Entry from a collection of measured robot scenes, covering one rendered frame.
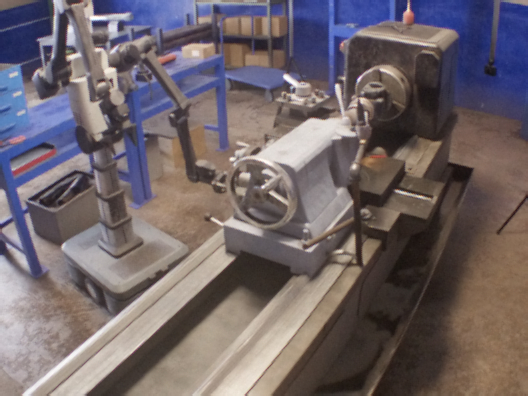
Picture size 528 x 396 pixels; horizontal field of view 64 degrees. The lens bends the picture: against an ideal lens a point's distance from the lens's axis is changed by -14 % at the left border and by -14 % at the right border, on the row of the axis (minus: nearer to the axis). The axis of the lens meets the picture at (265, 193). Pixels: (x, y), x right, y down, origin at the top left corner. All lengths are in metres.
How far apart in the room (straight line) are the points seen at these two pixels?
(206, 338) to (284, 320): 0.26
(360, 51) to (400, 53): 0.21
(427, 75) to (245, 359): 1.59
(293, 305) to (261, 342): 0.17
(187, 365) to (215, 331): 0.16
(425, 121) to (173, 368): 1.69
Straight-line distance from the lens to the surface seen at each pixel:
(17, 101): 2.98
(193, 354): 1.41
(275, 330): 1.30
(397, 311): 2.02
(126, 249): 2.64
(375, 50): 2.43
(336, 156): 1.59
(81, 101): 2.27
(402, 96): 2.22
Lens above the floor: 1.76
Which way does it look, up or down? 29 degrees down
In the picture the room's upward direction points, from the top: 2 degrees counter-clockwise
